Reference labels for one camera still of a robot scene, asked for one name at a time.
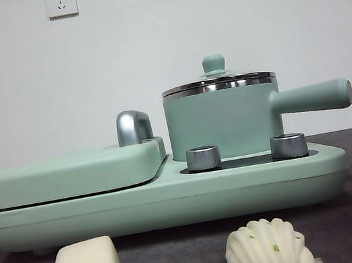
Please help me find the glass pot lid green knob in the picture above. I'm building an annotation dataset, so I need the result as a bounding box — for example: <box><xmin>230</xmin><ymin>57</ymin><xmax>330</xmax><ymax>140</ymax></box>
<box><xmin>156</xmin><ymin>45</ymin><xmax>278</xmax><ymax>101</ymax></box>

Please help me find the scallion flower roll bun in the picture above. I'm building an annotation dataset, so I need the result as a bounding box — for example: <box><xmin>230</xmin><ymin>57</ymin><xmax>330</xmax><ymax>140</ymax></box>
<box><xmin>219</xmin><ymin>209</ymin><xmax>326</xmax><ymax>263</ymax></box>

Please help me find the silver control knob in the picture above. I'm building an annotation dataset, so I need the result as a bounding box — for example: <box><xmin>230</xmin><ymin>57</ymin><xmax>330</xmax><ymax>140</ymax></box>
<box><xmin>268</xmin><ymin>130</ymin><xmax>310</xmax><ymax>162</ymax></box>
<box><xmin>184</xmin><ymin>143</ymin><xmax>223</xmax><ymax>174</ymax></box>

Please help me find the green breakfast machine base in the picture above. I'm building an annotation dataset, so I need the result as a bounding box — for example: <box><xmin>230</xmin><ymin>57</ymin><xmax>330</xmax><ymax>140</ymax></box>
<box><xmin>0</xmin><ymin>124</ymin><xmax>352</xmax><ymax>263</ymax></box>

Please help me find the green hinged griddle cover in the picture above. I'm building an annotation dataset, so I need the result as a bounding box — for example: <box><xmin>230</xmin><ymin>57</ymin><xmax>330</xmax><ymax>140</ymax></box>
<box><xmin>0</xmin><ymin>134</ymin><xmax>173</xmax><ymax>213</ymax></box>

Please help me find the green pot with handle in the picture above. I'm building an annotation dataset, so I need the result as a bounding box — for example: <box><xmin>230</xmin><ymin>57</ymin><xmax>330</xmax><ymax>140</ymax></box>
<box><xmin>161</xmin><ymin>59</ymin><xmax>352</xmax><ymax>168</ymax></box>

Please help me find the silver cover handle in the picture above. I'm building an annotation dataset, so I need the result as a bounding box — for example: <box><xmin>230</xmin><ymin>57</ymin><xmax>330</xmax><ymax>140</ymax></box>
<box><xmin>113</xmin><ymin>107</ymin><xmax>156</xmax><ymax>148</ymax></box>

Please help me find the white wall socket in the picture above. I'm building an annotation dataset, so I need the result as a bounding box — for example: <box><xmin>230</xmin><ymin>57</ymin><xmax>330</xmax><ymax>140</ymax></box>
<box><xmin>44</xmin><ymin>0</ymin><xmax>80</xmax><ymax>20</ymax></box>

